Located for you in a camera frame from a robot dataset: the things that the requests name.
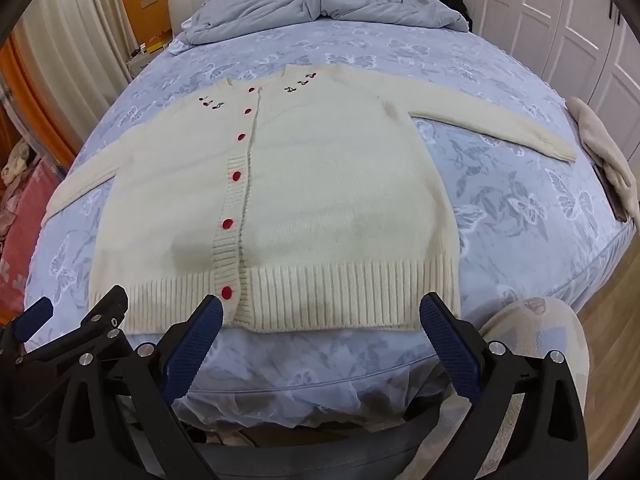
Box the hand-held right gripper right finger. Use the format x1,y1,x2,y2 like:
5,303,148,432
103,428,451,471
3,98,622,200
419,292,588,480

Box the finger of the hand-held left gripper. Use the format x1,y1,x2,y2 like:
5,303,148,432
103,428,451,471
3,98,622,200
20,285,132,367
0,296,55,367

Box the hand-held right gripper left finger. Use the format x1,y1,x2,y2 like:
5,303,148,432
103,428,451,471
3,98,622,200
62,295,226,480

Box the cream knit cardigan red buttons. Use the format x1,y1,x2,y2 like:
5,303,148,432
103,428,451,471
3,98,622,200
40,63,578,335

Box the pink floral blanket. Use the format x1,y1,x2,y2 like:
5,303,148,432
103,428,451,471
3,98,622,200
0,160,68,322

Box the person's leg in beige pants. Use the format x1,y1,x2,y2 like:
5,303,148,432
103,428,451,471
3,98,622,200
475,296,592,461

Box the cream crumpled cloth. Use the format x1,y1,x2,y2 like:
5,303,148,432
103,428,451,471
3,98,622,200
0,140,37,187

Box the bed with blue butterfly sheet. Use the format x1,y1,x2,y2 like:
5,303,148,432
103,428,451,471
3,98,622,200
25,22,637,411

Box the orange curtain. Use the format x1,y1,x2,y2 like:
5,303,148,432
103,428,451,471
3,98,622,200
0,40,86,171

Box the white nightstand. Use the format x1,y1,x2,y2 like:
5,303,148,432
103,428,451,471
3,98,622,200
124,35,177,80

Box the beige folded cloth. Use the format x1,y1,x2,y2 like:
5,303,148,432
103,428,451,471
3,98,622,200
565,96,640,222

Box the cream curtain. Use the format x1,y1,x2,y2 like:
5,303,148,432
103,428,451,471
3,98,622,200
12,0,137,123

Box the black bag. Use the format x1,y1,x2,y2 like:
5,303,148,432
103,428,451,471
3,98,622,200
436,0,474,32

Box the grey-blue duvet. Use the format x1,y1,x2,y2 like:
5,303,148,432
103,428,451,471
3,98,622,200
172,0,472,57

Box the white wardrobe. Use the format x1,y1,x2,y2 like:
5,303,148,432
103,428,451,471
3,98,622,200
454,0,640,128

